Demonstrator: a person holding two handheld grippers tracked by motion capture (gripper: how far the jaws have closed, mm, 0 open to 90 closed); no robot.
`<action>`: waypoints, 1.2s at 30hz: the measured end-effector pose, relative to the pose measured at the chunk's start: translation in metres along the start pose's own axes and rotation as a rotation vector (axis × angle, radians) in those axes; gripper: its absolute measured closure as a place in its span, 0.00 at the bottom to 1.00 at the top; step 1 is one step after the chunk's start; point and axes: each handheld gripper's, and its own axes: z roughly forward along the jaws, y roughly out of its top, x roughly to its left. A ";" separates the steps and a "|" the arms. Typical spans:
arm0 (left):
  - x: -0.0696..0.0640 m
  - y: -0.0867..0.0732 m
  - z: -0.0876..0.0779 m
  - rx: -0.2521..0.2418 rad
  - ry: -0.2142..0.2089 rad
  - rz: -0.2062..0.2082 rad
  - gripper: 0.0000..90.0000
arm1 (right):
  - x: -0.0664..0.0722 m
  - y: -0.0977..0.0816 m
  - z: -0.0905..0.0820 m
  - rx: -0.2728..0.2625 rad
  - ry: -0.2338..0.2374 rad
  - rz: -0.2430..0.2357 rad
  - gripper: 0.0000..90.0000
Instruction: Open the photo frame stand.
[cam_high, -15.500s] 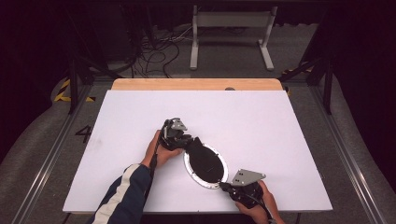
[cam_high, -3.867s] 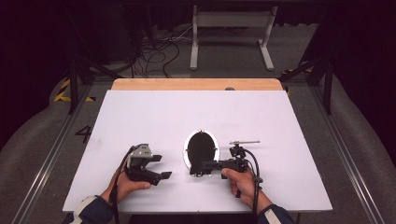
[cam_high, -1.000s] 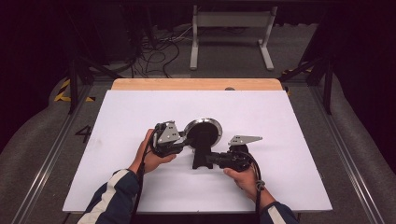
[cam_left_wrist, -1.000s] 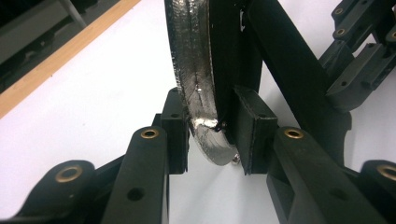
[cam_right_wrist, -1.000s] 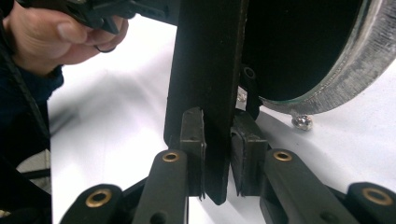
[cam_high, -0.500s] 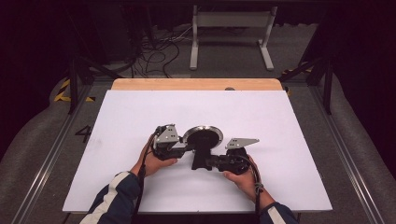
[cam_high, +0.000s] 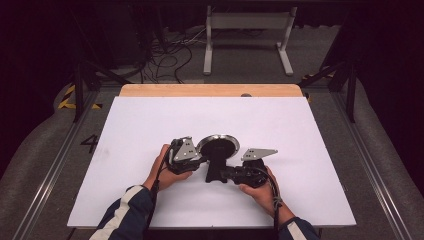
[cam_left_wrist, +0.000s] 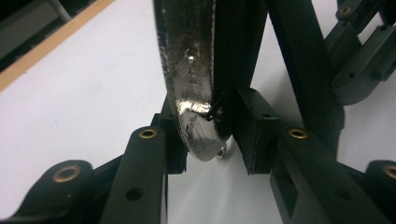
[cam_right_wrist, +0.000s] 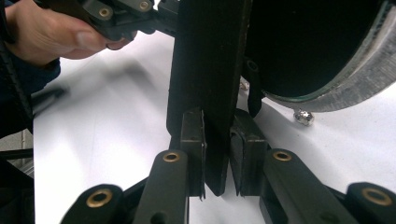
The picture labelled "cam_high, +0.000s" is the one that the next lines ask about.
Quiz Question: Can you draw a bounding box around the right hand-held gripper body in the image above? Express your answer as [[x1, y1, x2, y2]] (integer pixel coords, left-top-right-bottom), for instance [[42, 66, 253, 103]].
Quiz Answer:
[[229, 147, 279, 189]]

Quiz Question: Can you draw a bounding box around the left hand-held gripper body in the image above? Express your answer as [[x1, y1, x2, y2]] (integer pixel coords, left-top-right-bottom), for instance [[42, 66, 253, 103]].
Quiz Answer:
[[166, 135, 205, 176]]

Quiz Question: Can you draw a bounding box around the person's right hand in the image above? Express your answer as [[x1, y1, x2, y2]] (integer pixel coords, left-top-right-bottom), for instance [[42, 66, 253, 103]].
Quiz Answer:
[[238, 165, 296, 225]]

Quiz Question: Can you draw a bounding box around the person's left hand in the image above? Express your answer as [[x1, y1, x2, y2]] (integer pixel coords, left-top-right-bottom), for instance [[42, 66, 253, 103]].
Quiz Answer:
[[143, 143, 194, 192]]

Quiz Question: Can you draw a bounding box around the white board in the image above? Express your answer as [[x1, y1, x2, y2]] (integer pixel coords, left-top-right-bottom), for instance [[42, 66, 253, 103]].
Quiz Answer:
[[67, 96, 357, 230]]

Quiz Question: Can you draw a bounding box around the person's dark clothing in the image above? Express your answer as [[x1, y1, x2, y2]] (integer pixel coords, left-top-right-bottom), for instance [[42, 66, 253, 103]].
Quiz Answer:
[[143, 228, 278, 240]]

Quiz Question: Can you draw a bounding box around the yellow and black floor tape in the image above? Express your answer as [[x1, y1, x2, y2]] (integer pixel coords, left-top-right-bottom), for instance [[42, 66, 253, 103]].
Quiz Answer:
[[301, 68, 335, 81], [57, 84, 103, 111]]

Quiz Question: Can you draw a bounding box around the black metal stand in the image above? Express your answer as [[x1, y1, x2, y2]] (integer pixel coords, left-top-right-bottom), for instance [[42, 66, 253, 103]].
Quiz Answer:
[[299, 59, 358, 124], [73, 59, 132, 123]]

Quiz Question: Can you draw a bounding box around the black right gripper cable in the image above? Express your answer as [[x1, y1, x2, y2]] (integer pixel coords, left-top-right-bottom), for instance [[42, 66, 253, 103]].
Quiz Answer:
[[251, 166, 284, 240]]

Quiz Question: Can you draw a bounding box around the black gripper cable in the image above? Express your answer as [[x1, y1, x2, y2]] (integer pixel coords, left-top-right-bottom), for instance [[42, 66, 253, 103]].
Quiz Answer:
[[144, 141, 179, 231], [251, 166, 284, 240]]

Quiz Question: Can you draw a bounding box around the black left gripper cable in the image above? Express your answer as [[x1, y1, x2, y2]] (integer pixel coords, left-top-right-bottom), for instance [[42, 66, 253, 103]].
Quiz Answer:
[[144, 141, 179, 231]]

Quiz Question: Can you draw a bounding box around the tangle of black floor cables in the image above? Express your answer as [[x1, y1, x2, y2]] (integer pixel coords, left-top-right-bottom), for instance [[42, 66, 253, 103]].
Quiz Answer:
[[139, 28, 208, 85]]

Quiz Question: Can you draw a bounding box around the aluminium floor rail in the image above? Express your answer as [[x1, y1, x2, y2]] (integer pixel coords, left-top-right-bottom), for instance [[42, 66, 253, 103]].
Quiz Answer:
[[333, 92, 413, 240], [12, 92, 101, 240]]

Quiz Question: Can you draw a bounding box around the white metal stand frame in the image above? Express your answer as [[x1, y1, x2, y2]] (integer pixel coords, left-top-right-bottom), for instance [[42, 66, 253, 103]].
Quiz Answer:
[[203, 5, 298, 77]]

